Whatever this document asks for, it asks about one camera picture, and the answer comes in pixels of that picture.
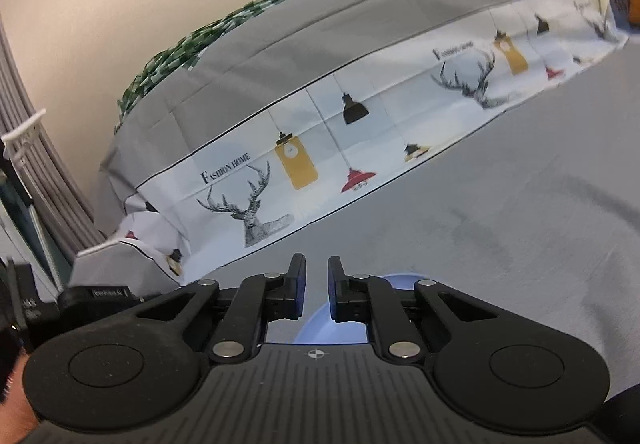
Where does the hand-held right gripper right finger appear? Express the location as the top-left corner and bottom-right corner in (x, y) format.
(327, 255), (507, 366)

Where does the grey printed duvet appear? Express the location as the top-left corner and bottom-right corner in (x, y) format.
(95, 0), (631, 285)

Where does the person's left hand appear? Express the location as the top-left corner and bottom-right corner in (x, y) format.
(0, 349), (41, 430)

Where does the light blue plate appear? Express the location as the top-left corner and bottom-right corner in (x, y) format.
(265, 273), (426, 346)

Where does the grey printed pillow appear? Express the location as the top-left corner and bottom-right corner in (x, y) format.
(70, 219), (187, 292)

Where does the white plastic clip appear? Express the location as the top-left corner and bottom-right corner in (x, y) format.
(1, 108), (47, 165)

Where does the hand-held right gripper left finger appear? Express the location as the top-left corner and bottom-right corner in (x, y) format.
(134, 253), (307, 366)

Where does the grey bed sheet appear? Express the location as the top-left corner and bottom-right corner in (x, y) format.
(185, 34), (640, 405)

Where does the green checked cloth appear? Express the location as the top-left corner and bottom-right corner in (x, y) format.
(114, 0), (538, 135)

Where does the dark teal board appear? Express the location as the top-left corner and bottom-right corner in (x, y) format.
(0, 159), (66, 295)

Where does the grey curtain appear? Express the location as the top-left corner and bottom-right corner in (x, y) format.
(0, 19), (108, 275)

